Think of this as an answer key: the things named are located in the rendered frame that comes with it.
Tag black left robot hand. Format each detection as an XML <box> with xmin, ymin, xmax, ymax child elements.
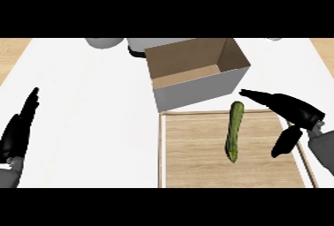
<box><xmin>0</xmin><ymin>87</ymin><xmax>39</xmax><ymax>163</ymax></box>

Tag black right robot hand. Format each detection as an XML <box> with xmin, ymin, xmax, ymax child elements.
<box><xmin>237</xmin><ymin>88</ymin><xmax>326</xmax><ymax>159</ymax></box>

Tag long green squash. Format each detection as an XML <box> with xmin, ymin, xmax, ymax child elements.
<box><xmin>224</xmin><ymin>101</ymin><xmax>245</xmax><ymax>163</ymax></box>

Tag wooden tray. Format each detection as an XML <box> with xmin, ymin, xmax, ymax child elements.
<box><xmin>158</xmin><ymin>109</ymin><xmax>319</xmax><ymax>189</ymax></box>

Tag open cardboard box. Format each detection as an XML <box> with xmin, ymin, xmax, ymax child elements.
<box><xmin>143</xmin><ymin>38</ymin><xmax>251</xmax><ymax>113</ymax></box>

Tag pale grey round container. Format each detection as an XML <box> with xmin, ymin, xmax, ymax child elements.
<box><xmin>82</xmin><ymin>38</ymin><xmax>125</xmax><ymax>49</ymax></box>

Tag grey appliance with black base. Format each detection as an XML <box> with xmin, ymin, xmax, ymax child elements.
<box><xmin>125</xmin><ymin>38</ymin><xmax>196</xmax><ymax>59</ymax></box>

